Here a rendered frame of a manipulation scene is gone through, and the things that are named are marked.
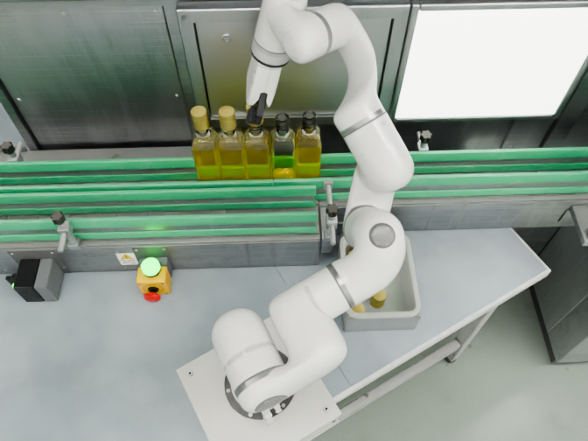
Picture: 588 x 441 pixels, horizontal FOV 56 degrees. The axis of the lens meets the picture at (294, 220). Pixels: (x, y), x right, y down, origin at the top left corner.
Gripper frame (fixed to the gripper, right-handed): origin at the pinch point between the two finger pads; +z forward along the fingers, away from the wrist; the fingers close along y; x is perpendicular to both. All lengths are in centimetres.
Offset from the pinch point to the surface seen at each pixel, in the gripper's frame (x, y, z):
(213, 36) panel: -10.2, -12.7, -6.1
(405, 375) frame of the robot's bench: 68, 28, 82
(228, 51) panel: -6.4, -12.7, -3.1
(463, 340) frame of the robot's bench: 87, 17, 74
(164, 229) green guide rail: -15.4, 13.3, 30.1
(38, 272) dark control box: -43, 20, 46
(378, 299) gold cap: 36, 28, 27
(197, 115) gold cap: -11.4, 1.1, 3.5
